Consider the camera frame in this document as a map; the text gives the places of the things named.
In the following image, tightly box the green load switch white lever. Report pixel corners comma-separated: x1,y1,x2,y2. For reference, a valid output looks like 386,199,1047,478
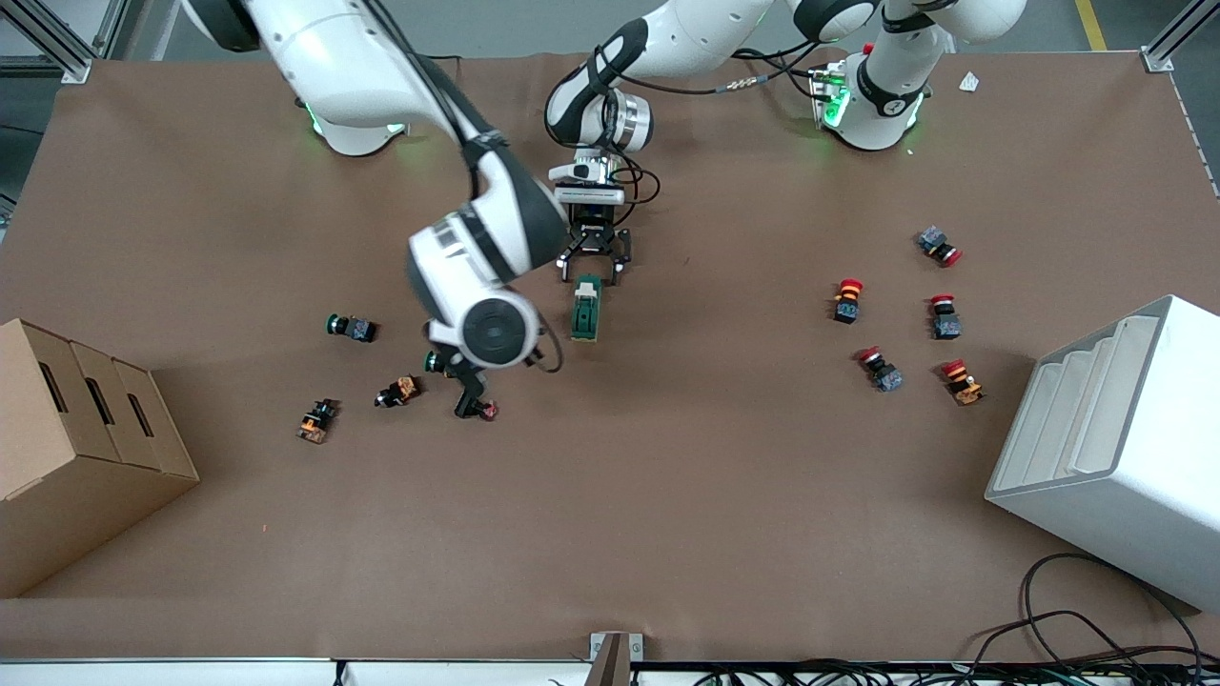
570,274,604,342

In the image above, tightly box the black push button orange block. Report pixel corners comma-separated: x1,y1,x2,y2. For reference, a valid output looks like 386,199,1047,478
375,374,422,410
296,398,340,445

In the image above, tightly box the brown cardboard box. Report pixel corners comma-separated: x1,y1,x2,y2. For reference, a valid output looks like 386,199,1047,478
0,317,201,599

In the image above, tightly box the white plastic stepped rack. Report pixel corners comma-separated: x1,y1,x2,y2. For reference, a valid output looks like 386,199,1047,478
984,293,1220,614

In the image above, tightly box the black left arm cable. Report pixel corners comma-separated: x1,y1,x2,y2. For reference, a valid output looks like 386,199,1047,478
610,43,840,206

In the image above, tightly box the grey metal table bracket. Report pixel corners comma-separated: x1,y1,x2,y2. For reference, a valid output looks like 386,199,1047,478
589,632,644,686

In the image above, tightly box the black cable bundle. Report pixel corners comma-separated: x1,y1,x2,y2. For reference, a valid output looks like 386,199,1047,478
667,657,1220,686

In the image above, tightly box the aluminium frame profile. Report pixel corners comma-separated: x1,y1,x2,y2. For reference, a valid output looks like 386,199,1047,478
1142,0,1220,73
0,0,96,85

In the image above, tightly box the black looped floor cable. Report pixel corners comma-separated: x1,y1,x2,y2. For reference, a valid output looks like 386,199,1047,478
967,553,1207,668

